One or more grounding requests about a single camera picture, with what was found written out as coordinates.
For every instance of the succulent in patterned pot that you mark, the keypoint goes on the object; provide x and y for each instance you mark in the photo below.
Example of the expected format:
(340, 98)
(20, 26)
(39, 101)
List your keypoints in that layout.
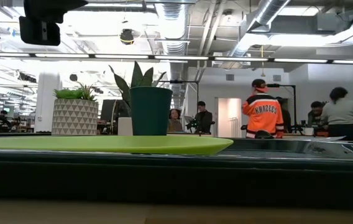
(74, 116)

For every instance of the lime green round plate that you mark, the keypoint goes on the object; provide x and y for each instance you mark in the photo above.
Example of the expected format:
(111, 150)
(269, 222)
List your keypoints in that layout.
(102, 144)

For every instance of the dark green plastic cup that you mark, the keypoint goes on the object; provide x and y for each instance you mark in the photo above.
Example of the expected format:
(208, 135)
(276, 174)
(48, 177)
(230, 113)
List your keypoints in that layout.
(150, 112)

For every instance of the slanted silver ventilation duct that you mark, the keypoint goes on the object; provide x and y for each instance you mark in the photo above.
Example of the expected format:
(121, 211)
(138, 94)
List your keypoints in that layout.
(265, 15)

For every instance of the long ceiling light strip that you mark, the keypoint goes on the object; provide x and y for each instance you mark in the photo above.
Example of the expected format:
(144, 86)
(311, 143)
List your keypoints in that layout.
(179, 57)

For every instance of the round silver ventilation duct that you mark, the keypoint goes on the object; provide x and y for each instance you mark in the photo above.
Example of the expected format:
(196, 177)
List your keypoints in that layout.
(173, 25)

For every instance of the dark background monitor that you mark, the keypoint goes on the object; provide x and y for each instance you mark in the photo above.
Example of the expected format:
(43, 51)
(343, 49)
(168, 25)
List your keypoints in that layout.
(109, 110)

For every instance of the white doorway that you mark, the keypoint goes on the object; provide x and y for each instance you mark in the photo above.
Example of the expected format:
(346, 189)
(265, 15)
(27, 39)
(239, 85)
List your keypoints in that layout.
(228, 116)

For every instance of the person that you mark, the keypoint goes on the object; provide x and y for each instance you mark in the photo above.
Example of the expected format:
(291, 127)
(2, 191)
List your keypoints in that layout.
(263, 113)
(174, 123)
(286, 118)
(315, 113)
(204, 119)
(344, 116)

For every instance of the dark green plastic tray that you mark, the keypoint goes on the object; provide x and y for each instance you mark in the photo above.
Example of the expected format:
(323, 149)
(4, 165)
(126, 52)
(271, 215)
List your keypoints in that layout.
(176, 180)

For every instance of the white square pillar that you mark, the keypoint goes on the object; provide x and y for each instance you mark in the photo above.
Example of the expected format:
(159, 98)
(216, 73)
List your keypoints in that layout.
(47, 102)

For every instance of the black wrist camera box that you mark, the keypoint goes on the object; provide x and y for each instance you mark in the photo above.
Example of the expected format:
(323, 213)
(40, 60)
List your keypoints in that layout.
(38, 32)

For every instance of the snake plant in white pot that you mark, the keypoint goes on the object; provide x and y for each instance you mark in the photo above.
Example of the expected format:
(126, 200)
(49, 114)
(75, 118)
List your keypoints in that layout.
(125, 126)

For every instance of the black camera stand frame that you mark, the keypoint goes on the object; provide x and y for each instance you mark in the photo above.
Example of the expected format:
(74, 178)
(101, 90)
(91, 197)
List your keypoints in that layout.
(182, 81)
(294, 102)

